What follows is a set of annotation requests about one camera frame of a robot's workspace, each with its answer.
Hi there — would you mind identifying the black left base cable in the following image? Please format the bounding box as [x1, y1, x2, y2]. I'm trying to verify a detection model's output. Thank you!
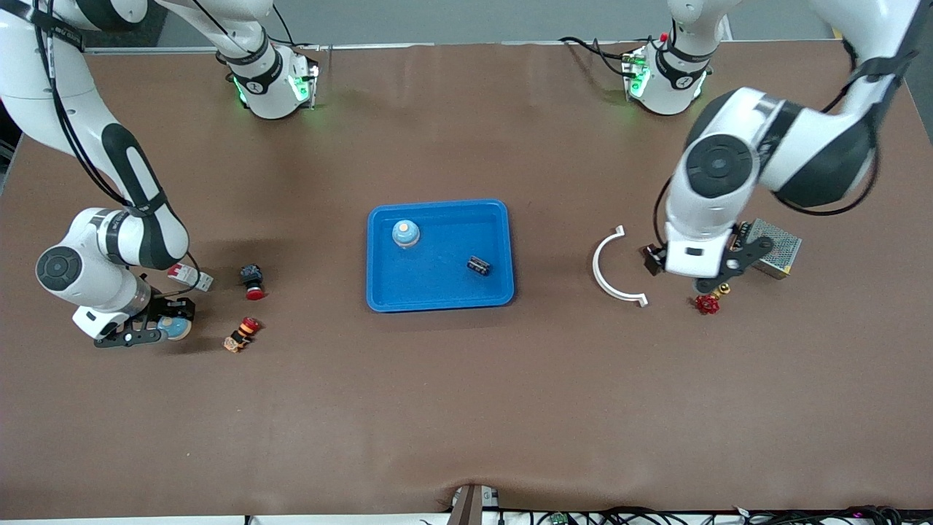
[560, 35, 642, 79]

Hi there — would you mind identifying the white curved plastic bracket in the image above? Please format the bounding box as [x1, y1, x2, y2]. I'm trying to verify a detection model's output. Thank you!
[592, 225, 649, 308]

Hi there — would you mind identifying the metal mesh power supply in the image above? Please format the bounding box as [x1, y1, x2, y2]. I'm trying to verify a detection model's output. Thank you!
[733, 218, 803, 280]

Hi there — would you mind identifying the white red circuit breaker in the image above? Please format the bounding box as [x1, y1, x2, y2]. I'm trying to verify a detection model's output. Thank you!
[168, 264, 215, 292]

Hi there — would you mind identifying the black red emergency stop button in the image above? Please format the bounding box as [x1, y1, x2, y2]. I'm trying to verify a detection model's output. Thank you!
[241, 263, 267, 301]

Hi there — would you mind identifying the brown table mat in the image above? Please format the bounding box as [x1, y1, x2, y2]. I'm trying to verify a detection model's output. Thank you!
[0, 40, 933, 520]

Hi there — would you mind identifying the orange black red push button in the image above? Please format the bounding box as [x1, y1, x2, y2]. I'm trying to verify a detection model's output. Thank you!
[223, 316, 261, 354]

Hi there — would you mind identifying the metal table clamp bracket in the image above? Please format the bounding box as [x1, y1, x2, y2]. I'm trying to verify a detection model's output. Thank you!
[448, 483, 501, 525]

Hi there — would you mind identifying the black cable bundle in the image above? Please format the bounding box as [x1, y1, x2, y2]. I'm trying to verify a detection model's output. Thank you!
[499, 505, 933, 525]

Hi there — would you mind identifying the blue plastic tray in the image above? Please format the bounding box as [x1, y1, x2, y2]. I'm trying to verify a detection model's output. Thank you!
[365, 198, 515, 314]

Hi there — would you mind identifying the red handle brass valve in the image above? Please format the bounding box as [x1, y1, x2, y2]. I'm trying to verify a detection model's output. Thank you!
[694, 284, 732, 316]

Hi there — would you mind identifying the aluminium table edge rail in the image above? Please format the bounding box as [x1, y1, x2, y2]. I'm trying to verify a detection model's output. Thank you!
[80, 35, 839, 55]

